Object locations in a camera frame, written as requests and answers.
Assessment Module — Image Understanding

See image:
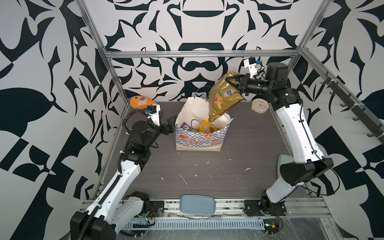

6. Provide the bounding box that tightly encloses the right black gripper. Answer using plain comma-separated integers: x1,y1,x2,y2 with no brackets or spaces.
226,75,275,99

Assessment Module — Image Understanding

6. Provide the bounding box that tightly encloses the gold snack bag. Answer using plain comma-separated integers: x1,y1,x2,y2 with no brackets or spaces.
209,71,244,123

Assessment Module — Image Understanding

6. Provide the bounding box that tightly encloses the blue checkered paper bag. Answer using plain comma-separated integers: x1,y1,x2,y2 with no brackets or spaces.
176,96,233,152

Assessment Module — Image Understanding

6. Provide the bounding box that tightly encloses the yellow orange candy bag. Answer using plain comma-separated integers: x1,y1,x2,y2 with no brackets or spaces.
198,120,219,134

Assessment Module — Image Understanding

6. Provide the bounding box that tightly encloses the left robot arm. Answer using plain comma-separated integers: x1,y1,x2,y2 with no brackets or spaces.
70,115,177,240

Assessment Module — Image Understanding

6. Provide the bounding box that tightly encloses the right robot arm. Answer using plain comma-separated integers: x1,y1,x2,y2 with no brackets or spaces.
226,60,334,213

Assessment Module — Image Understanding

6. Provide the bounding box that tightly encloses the orange plush toy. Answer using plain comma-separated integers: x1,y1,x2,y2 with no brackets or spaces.
128,96,157,110

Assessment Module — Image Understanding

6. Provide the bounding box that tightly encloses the beige alarm clock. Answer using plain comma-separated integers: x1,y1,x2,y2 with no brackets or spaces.
251,99,270,114

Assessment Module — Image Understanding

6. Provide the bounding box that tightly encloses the light green container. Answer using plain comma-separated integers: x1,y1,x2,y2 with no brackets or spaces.
277,154,295,178

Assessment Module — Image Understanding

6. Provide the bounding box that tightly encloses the small circuit board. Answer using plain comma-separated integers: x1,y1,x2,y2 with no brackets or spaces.
263,218,284,236

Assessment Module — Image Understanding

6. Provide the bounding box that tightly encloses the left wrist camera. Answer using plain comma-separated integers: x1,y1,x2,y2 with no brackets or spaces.
146,104,161,127

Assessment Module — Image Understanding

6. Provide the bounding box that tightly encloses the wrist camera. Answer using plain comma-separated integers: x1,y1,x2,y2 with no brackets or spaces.
243,58,262,79
146,104,161,127

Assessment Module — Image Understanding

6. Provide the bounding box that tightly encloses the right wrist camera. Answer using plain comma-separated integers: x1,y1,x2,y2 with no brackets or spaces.
243,58,262,79

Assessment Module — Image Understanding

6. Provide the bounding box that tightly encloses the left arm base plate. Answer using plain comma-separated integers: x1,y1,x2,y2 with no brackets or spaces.
143,201,165,218

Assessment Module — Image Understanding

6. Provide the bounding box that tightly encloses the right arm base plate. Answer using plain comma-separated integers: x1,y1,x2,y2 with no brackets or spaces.
244,199,287,217

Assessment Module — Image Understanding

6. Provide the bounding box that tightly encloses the white cable duct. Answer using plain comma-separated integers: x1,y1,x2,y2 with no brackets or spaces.
123,219,265,231

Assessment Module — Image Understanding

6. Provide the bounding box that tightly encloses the black hook rail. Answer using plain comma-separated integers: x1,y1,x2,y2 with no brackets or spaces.
322,71,384,145

